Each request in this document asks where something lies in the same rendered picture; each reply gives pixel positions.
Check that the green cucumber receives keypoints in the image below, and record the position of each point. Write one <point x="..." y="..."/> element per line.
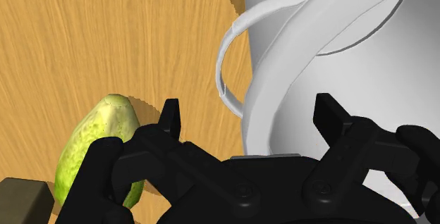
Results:
<point x="96" y="130"/>

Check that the dark olive box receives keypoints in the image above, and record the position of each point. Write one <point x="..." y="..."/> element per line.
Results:
<point x="20" y="201"/>

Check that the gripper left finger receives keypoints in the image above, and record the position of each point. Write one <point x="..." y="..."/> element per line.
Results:
<point x="161" y="158"/>

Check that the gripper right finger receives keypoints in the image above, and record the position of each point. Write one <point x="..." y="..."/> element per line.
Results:
<point x="357" y="154"/>

